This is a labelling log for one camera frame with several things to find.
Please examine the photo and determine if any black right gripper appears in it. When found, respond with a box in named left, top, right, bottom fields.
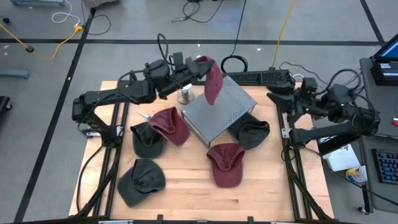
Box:
left=266, top=91, right=324, bottom=126

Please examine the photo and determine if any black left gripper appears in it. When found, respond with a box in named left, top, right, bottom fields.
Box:
left=182, top=57, right=215, bottom=85

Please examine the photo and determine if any maroon baseball cap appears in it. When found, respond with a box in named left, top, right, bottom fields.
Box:
left=206, top=142, right=246, bottom=189
left=195, top=55, right=224, bottom=106
left=148, top=106, right=191, bottom=146

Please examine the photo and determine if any dark green baseball cap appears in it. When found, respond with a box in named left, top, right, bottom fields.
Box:
left=226, top=112, right=271, bottom=151
left=129, top=121, right=165, bottom=159
left=117, top=158, right=167, bottom=208

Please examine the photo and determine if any white dome lamp, metal base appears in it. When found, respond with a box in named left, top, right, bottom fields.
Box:
left=177, top=83, right=195, bottom=105

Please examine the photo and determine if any black perforated power strip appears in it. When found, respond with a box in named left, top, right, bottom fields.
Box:
left=225, top=68, right=295, bottom=87

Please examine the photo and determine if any grey perforated metal box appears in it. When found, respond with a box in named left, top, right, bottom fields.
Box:
left=180, top=75, right=258, bottom=149

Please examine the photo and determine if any black desk crossbar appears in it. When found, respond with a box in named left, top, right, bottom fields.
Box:
left=319, top=140, right=363, bottom=156

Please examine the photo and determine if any white box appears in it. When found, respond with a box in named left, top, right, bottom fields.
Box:
left=323, top=143, right=361, bottom=172

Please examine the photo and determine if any small silver metal piece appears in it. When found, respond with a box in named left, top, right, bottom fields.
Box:
left=136, top=108, right=152, bottom=121

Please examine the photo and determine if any white wipes canister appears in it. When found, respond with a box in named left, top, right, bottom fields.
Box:
left=345, top=166, right=368, bottom=184

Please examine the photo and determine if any grey desk top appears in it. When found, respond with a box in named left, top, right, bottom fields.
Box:
left=359, top=57, right=398, bottom=138

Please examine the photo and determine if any black desktop device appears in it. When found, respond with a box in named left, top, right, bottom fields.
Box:
left=370, top=60, right=398, bottom=86

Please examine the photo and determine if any black backlit keyboard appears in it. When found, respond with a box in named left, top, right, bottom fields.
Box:
left=371, top=148, right=398, bottom=185

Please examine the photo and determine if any black desk leg with caster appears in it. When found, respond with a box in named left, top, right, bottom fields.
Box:
left=357, top=183, right=373, bottom=215

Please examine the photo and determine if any grey keyboard shelf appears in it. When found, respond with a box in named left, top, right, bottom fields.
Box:
left=362, top=133, right=398, bottom=214

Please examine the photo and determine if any grey floor bar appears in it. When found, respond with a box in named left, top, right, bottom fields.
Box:
left=0, top=70, right=30, bottom=80

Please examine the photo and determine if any black chair base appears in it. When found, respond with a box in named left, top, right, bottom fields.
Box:
left=0, top=95, right=12, bottom=123

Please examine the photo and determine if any black coiled floor cable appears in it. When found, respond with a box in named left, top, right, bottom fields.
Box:
left=220, top=0, right=249, bottom=74

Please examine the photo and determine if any black cable bundle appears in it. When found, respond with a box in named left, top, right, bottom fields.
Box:
left=278, top=60, right=364, bottom=94

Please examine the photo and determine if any black tangled floor cable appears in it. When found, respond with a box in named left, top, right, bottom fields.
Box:
left=172, top=0, right=224, bottom=24

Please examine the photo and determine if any orange-yellow floor cable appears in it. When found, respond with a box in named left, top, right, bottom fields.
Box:
left=272, top=0, right=297, bottom=70

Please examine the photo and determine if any black looped floor cable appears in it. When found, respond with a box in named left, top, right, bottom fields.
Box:
left=80, top=0, right=112, bottom=35

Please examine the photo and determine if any yellow extension cable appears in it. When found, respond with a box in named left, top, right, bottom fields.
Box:
left=0, top=24, right=85, bottom=60

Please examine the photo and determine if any white floor cable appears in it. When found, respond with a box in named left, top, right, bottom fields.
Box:
left=51, top=0, right=81, bottom=26

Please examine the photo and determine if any black aluminium table frame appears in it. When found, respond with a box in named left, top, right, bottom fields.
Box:
left=68, top=70, right=335, bottom=224

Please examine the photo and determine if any grey metal floor rail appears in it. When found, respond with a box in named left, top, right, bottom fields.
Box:
left=11, top=0, right=66, bottom=7

